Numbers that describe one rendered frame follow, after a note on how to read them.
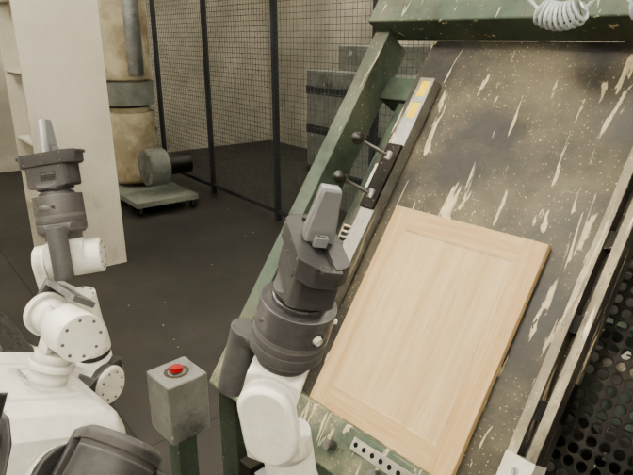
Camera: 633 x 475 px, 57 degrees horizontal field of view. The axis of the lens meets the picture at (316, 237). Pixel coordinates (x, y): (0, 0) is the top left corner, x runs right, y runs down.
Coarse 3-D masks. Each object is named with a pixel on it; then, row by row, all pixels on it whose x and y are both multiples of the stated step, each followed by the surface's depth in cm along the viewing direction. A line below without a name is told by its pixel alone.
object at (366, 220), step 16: (432, 80) 165; (416, 96) 167; (432, 96) 167; (416, 112) 164; (400, 128) 166; (416, 128) 165; (400, 144) 164; (400, 160) 164; (384, 192) 162; (368, 208) 162; (352, 224) 163; (368, 224) 161; (352, 240) 161; (368, 240) 162; (352, 256) 159; (352, 272) 161; (336, 304) 160
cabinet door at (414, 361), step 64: (384, 256) 155; (448, 256) 144; (512, 256) 133; (384, 320) 148; (448, 320) 137; (512, 320) 128; (320, 384) 152; (384, 384) 141; (448, 384) 131; (448, 448) 126
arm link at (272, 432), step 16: (256, 384) 65; (272, 384) 65; (240, 400) 65; (256, 400) 64; (272, 400) 64; (288, 400) 64; (240, 416) 66; (256, 416) 65; (272, 416) 65; (288, 416) 65; (256, 432) 66; (272, 432) 66; (288, 432) 65; (304, 432) 73; (256, 448) 67; (272, 448) 67; (288, 448) 66; (304, 448) 70; (272, 464) 68; (288, 464) 69
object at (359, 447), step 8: (360, 440) 135; (352, 448) 136; (360, 448) 134; (368, 448) 133; (368, 456) 132; (376, 456) 131; (384, 456) 130; (376, 464) 131; (384, 464) 129; (392, 464) 128; (392, 472) 128; (400, 472) 126; (408, 472) 125
